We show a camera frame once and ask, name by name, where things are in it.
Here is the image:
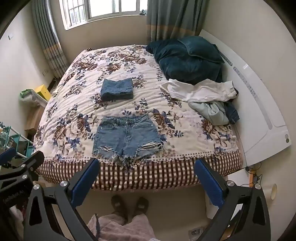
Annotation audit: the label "teal storage rack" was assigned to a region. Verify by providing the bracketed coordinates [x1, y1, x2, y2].
[0, 122, 35, 158]

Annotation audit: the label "white garment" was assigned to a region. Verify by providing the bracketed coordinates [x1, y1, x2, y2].
[160, 79, 239, 103]

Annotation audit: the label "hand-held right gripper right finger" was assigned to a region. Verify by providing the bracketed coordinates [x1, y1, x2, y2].
[194, 158, 271, 241]

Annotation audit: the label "black charger cable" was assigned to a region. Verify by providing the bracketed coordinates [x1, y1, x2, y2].
[245, 161, 263, 186]

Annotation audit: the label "pale green garment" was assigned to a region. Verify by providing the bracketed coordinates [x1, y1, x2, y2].
[188, 100, 229, 126]

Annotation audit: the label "dark blue denim garment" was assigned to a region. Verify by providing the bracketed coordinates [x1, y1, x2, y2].
[222, 88, 240, 125]

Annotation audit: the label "dark teal pillows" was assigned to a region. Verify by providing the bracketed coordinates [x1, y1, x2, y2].
[146, 39, 223, 85]

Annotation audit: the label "window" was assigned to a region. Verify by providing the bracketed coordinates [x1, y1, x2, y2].
[59, 0, 148, 31]

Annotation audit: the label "dark teal pillow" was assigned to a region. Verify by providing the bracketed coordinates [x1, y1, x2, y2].
[178, 36, 225, 64]

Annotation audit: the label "grey green striped curtain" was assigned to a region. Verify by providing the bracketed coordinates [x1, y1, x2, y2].
[146, 0, 210, 46]
[31, 0, 69, 78]

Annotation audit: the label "folded blue denim shorts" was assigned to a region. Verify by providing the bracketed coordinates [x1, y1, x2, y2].
[100, 78, 134, 101]

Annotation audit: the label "ripped light denim shorts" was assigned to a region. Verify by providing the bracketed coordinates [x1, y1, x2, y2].
[92, 114, 164, 166]

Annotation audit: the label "clear plastic wrapper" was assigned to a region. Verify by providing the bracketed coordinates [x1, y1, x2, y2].
[188, 228, 204, 238]

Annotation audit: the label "person's legs in pink pants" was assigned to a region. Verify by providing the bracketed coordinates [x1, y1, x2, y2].
[87, 213, 158, 241]

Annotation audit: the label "floral bed blanket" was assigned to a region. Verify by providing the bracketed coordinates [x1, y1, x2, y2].
[33, 44, 243, 163]

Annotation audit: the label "yellow box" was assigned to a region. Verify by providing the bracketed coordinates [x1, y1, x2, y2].
[35, 85, 51, 101]

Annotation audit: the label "brown checked bed sheet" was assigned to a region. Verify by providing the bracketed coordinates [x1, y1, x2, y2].
[37, 148, 245, 191]

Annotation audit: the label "white plastic storage bin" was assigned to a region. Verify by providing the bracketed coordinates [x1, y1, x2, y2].
[20, 89, 47, 107]

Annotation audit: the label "cardboard box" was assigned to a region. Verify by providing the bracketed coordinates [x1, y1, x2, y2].
[25, 105, 46, 131]

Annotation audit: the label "brown fuzzy slipper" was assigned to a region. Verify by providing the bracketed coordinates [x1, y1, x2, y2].
[111, 195, 128, 221]
[135, 197, 149, 219]

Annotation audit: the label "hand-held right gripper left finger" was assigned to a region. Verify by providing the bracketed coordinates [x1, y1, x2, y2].
[23, 158, 100, 241]

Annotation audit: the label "white bed headboard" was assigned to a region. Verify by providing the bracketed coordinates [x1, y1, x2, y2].
[198, 29, 292, 168]

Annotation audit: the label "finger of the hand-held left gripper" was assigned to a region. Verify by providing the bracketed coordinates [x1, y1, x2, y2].
[0, 147, 18, 168]
[0, 151, 45, 189]

